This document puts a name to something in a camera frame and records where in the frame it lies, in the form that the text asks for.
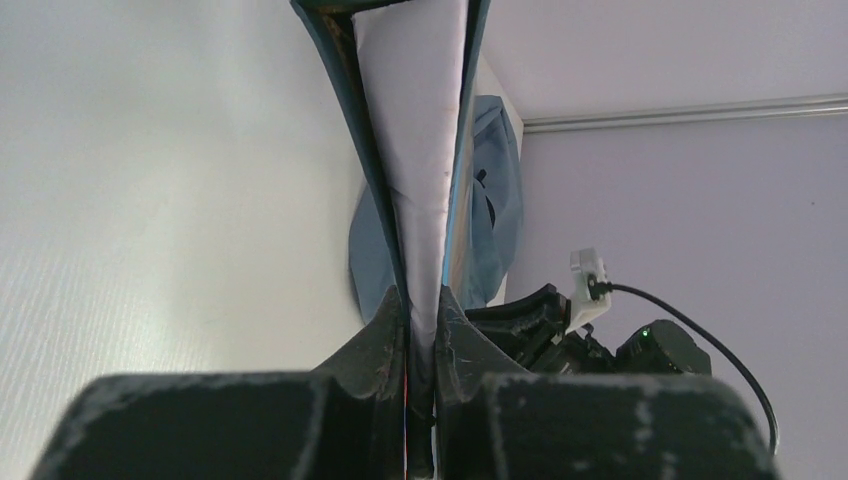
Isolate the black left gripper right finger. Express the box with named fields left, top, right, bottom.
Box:
left=435, top=285, right=779, bottom=479

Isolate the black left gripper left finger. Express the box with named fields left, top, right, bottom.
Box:
left=32, top=288, right=406, bottom=479

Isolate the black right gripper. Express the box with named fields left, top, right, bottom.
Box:
left=465, top=284, right=712, bottom=376

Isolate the teal hardcover book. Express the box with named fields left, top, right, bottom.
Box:
left=293, top=1, right=489, bottom=372

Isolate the blue student backpack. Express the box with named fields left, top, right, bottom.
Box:
left=348, top=95, right=524, bottom=323

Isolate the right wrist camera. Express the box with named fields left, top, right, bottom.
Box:
left=566, top=248, right=611, bottom=333

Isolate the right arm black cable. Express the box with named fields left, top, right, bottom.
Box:
left=589, top=281, right=780, bottom=455

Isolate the right aluminium frame post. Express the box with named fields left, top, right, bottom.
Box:
left=524, top=93, right=847, bottom=134

